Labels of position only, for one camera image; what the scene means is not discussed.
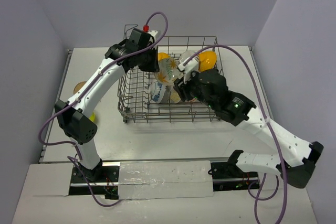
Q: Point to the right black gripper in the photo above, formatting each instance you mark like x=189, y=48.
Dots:
x=182, y=88

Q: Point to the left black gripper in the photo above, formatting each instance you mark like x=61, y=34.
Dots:
x=150, y=60

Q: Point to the small orange plastic bowl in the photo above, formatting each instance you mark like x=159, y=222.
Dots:
x=162, y=56

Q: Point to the pale yellow flower bowl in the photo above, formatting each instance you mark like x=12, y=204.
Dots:
x=174, y=97

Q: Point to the white green leaf bowl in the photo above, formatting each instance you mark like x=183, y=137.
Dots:
x=168, y=71

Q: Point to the blue floral ceramic bowl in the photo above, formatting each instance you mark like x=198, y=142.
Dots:
x=157, y=91

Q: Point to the large orange plastic bowl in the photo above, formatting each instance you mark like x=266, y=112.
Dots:
x=207, y=60

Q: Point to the white striped ceramic bowl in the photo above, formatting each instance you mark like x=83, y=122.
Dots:
x=185, y=55

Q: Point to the tan ceramic bowl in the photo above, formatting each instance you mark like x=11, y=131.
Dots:
x=78, y=87

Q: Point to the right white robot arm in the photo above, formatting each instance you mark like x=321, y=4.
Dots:
x=297, y=160

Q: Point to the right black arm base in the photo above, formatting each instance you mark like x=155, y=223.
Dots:
x=227, y=177

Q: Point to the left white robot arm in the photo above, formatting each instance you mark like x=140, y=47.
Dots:
x=73, y=114

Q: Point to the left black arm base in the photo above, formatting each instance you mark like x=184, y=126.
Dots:
x=102, y=181

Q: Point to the lime green plastic bowl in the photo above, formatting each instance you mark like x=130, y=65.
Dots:
x=93, y=117

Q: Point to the clear plastic tape sheet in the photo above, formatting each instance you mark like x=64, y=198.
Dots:
x=160, y=180

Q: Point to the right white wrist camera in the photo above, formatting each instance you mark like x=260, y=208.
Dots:
x=187, y=69

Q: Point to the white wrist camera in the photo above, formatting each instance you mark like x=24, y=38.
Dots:
x=187, y=69
x=155, y=34

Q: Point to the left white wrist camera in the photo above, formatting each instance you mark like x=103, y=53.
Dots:
x=155, y=34

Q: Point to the grey wire dish rack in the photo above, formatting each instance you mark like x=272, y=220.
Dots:
x=135, y=103

